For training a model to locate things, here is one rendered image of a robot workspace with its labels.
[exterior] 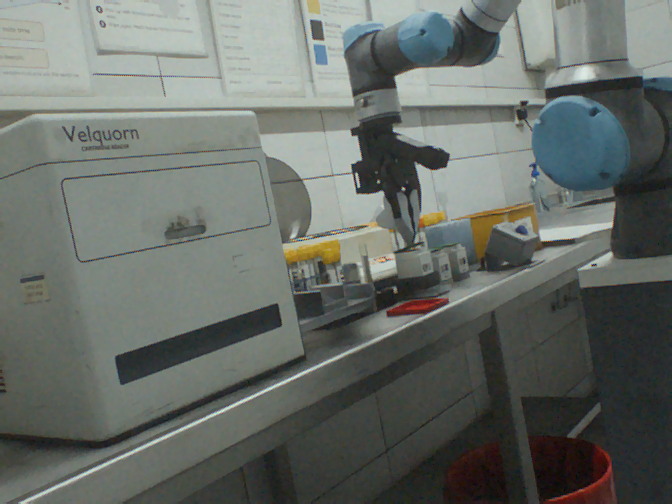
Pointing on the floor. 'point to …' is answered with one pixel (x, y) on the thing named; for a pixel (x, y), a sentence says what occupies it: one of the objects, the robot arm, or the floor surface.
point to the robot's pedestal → (634, 384)
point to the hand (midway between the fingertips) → (413, 237)
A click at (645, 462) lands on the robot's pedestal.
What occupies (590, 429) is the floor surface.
